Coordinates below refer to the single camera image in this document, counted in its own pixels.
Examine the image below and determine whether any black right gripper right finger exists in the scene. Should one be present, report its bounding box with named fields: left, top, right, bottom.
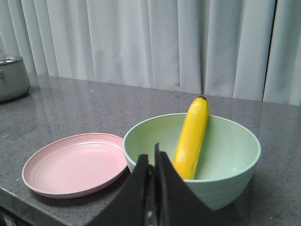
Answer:
left=155, top=143, right=223, bottom=226

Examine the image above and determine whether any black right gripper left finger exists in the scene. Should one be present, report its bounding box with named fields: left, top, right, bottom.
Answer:
left=87, top=154, right=149, bottom=226

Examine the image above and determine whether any yellow banana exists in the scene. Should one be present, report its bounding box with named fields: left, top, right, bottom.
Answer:
left=172, top=97, right=209, bottom=180

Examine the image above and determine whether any pink plate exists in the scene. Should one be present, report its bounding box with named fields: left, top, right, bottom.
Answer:
left=22, top=133, right=127, bottom=199

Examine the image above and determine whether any green bowl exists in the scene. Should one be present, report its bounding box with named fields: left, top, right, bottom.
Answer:
left=123, top=113, right=261, bottom=210

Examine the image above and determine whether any grey pot with lid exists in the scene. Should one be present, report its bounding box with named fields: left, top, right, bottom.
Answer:
left=0, top=54, right=31, bottom=102

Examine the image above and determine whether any white curtain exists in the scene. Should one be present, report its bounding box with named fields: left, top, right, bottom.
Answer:
left=0, top=0, right=301, bottom=105

